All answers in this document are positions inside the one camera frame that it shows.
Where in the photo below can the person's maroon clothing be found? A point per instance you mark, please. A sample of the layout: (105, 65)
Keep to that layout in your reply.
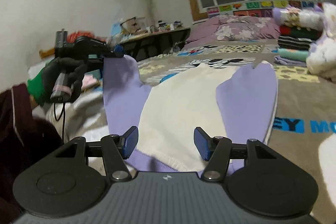
(15, 161)

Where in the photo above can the folded black striped garment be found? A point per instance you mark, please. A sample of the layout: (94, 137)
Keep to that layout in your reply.
(294, 43)

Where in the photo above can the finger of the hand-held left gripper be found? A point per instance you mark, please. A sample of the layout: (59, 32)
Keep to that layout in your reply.
(114, 54)

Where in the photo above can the folded red green sweater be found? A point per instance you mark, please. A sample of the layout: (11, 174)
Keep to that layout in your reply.
(302, 32)

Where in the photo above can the white floral fleece garment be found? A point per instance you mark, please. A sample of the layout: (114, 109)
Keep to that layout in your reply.
(323, 56)

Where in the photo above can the colourful letter tile headboard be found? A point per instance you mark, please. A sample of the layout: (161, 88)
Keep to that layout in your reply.
(262, 5)

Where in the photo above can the person's left hand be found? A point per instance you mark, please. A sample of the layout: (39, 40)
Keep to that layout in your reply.
(52, 69)

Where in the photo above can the clutter of small desk items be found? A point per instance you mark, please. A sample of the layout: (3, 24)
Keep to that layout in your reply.
(165, 26)

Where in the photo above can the dark side desk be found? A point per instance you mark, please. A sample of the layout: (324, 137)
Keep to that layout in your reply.
(155, 41)

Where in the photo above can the red knitted item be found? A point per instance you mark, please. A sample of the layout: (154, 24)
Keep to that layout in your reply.
(76, 36)

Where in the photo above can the light blue bag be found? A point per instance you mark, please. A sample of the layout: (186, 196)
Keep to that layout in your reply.
(116, 31)

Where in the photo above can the cardboard box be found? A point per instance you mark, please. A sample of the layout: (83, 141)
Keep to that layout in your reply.
(134, 26)

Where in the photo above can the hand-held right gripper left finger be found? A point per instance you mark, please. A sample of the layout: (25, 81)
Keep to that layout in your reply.
(131, 141)

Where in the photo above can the folded lavender garment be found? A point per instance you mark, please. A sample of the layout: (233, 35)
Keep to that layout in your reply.
(288, 61)

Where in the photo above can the dark crumpled cloth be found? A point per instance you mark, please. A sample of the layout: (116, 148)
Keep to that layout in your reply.
(173, 48)

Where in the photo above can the cartoon printed brown blanket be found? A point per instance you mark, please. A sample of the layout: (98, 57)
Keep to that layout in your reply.
(302, 98)

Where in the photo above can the purple floral quilt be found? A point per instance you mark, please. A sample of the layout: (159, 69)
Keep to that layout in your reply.
(236, 29)

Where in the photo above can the folded mint green garment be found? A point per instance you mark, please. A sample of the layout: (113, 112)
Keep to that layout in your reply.
(294, 54)

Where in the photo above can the cream and lavender sequin sweatshirt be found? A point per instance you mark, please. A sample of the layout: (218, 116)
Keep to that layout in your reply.
(183, 103)

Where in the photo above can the person's left forearm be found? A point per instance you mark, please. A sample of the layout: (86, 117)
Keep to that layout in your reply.
(36, 87)

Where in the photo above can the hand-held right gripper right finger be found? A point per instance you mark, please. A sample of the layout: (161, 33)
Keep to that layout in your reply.
(200, 142)

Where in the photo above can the rolled lavender flower garment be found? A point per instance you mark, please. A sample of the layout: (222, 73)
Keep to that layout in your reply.
(296, 16)

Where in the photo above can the pink cloth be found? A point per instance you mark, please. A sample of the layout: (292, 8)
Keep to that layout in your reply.
(89, 82)

